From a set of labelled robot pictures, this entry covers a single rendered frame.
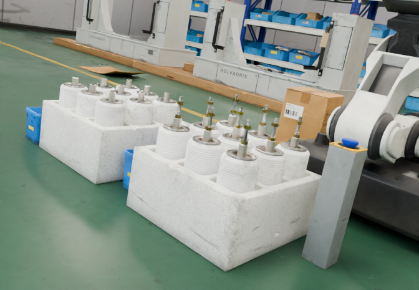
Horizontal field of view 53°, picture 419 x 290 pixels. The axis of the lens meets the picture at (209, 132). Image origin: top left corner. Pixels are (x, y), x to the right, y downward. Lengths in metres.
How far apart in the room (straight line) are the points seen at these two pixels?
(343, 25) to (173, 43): 1.92
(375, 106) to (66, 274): 0.92
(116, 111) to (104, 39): 3.80
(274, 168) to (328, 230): 0.20
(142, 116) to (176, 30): 3.10
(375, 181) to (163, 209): 0.66
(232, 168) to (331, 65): 2.34
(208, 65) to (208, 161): 2.85
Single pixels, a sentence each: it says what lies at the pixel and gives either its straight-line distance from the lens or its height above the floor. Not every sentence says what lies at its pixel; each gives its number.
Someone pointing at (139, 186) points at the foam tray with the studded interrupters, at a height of 0.08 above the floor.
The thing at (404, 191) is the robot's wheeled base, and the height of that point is 0.17.
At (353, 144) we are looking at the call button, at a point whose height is 0.32.
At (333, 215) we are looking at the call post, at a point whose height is 0.14.
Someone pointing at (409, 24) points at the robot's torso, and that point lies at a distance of 1.46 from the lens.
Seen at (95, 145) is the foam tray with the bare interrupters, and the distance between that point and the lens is 1.36.
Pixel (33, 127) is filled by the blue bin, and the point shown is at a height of 0.06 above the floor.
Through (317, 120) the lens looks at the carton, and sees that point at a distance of 2.25.
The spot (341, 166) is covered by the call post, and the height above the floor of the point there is 0.27.
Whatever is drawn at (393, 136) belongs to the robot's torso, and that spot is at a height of 0.33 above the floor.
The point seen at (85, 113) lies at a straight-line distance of 1.47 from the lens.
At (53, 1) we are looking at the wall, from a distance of 7.76.
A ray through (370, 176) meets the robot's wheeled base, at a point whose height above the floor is 0.18.
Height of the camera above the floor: 0.53
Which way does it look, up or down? 14 degrees down
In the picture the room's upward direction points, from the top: 10 degrees clockwise
